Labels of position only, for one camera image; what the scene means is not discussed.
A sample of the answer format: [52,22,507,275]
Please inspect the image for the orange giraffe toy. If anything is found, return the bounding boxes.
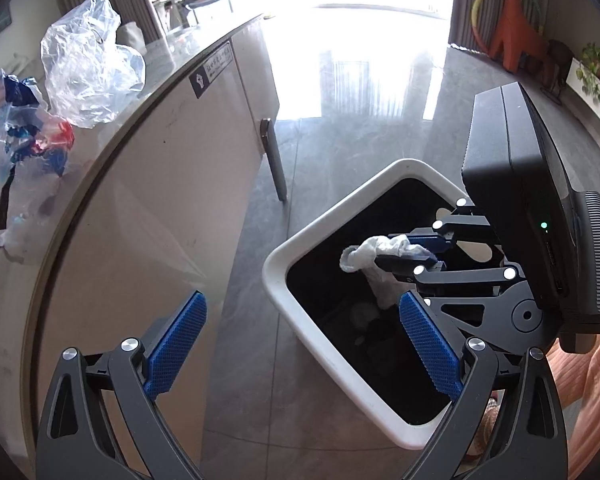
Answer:
[488,0,548,73]

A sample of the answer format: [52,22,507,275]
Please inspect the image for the beige coffee table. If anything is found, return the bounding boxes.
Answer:
[0,14,278,479]

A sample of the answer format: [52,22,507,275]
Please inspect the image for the white trash bin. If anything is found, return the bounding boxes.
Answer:
[262,158,465,450]

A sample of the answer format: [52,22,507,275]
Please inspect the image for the dark metal table leg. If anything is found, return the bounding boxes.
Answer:
[260,118,288,203]

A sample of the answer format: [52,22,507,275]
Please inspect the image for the white tissue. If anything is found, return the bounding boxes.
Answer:
[339,234,438,309]

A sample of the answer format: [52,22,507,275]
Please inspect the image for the colourful plastic bag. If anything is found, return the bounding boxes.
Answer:
[0,68,74,255]

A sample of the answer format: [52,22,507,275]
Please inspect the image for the clear plastic bag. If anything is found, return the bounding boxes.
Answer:
[40,0,146,129]

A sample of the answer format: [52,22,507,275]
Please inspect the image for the black table label sticker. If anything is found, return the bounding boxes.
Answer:
[189,41,234,99]

